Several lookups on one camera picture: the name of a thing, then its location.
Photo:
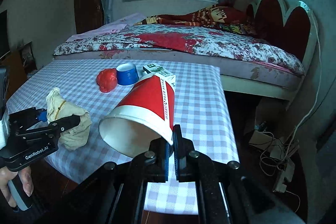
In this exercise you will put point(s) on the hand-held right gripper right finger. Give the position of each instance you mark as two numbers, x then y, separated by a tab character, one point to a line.
177	158

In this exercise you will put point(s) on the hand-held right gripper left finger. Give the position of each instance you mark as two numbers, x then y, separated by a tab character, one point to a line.
166	161

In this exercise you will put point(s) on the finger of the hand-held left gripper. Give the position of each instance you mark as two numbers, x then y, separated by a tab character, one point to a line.
65	122
41	116

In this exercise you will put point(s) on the pale yellow cloth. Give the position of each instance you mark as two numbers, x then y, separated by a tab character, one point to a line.
74	140

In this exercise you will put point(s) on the red paper cup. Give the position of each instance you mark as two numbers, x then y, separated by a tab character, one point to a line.
147	98

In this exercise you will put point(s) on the person's left hand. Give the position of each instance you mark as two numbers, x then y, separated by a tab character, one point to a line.
25	182

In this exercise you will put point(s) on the wooden cabinet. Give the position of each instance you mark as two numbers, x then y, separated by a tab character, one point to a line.
15	69

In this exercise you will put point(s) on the purple checkered tablecloth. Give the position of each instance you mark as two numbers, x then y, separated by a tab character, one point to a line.
197	108

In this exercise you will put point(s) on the red plastic bag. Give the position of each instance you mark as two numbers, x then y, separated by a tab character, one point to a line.
106	79

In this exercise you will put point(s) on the blue cup at back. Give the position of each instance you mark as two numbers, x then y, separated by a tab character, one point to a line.
128	77

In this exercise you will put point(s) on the cardboard box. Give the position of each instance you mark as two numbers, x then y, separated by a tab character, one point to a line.
260	138

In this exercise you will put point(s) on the green white small box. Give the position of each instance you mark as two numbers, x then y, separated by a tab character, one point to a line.
157	69

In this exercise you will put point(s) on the pink cloth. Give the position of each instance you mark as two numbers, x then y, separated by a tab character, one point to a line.
115	26

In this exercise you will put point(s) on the red floral quilt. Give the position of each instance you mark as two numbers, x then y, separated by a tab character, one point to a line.
170	40

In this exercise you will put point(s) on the red printed blanket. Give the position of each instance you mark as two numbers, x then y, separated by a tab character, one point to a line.
210	15

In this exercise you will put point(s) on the bed with red headboard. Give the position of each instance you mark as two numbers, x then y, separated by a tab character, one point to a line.
291	29

